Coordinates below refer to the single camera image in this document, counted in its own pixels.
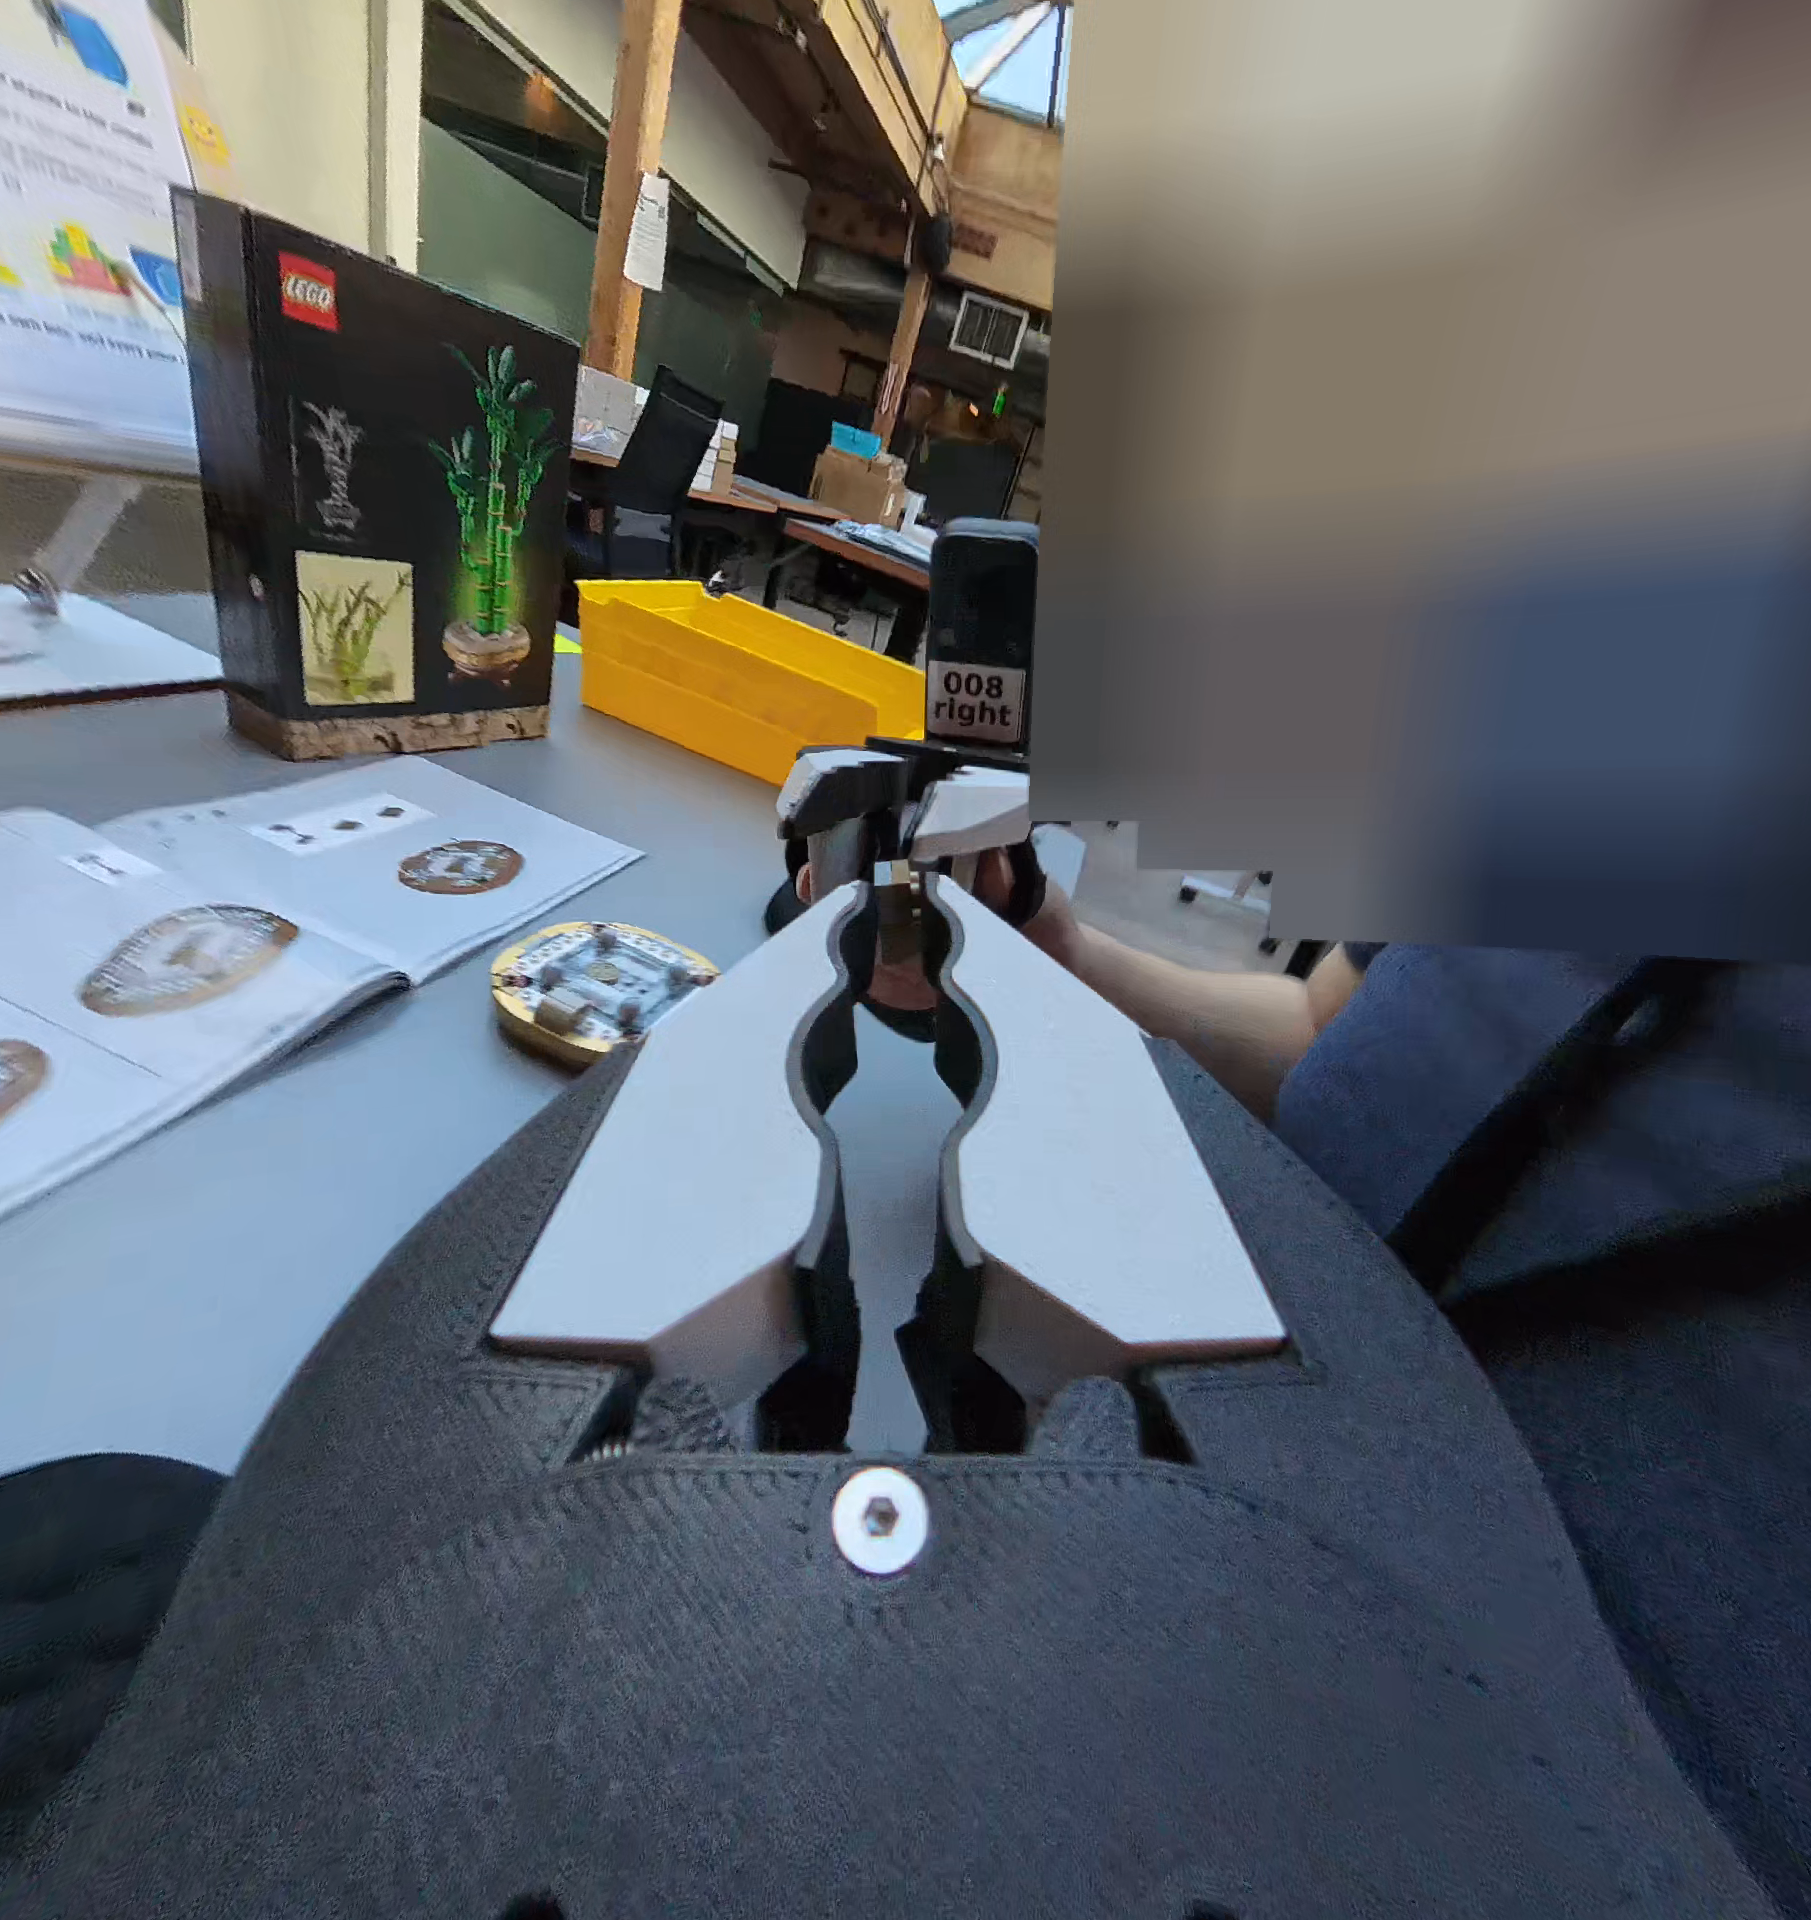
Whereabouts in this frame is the cardboard box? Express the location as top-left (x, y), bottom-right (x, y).
top-left (807, 446), bottom-right (909, 533)

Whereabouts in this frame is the round gold lego base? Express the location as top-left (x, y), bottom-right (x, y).
top-left (487, 917), bottom-right (723, 1071)

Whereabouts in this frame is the black lego set box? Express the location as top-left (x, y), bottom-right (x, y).
top-left (172, 187), bottom-right (584, 763)

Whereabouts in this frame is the black shoulder strap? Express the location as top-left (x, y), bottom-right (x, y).
top-left (1385, 954), bottom-right (1676, 1293)

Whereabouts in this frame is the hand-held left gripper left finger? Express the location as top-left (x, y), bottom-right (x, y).
top-left (487, 885), bottom-right (866, 1413)

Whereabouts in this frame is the dark textured cloth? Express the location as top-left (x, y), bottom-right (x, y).
top-left (0, 1453), bottom-right (233, 1865)

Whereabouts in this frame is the person's right hand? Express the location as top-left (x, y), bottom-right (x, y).
top-left (1014, 885), bottom-right (1105, 991)

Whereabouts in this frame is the yellow plastic bin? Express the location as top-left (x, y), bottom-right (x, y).
top-left (574, 581), bottom-right (933, 792)

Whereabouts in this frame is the grey display stand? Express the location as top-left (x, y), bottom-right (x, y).
top-left (0, 436), bottom-right (231, 710)

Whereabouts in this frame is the wooden post with paper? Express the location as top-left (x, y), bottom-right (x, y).
top-left (579, 0), bottom-right (687, 389)

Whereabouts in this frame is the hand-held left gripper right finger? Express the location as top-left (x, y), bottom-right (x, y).
top-left (921, 872), bottom-right (1290, 1413)

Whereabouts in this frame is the black office chair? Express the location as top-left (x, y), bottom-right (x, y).
top-left (602, 370), bottom-right (723, 581)

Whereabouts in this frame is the person's right forearm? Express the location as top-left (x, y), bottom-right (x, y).
top-left (1092, 926), bottom-right (1368, 1125)

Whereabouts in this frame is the white illustrated instruction sheet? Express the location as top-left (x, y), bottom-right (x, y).
top-left (0, 0), bottom-right (204, 450)

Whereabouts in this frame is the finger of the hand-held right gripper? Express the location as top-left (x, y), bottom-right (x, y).
top-left (909, 769), bottom-right (1037, 872)
top-left (782, 748), bottom-right (909, 895)

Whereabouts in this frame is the lego instruction booklet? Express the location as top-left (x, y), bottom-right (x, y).
top-left (0, 758), bottom-right (646, 1246)

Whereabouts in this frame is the slim wooden post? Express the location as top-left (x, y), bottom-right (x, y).
top-left (874, 268), bottom-right (938, 442)

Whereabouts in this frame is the wood edged office desk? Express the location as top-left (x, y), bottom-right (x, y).
top-left (567, 446), bottom-right (782, 581)
top-left (782, 514), bottom-right (938, 660)

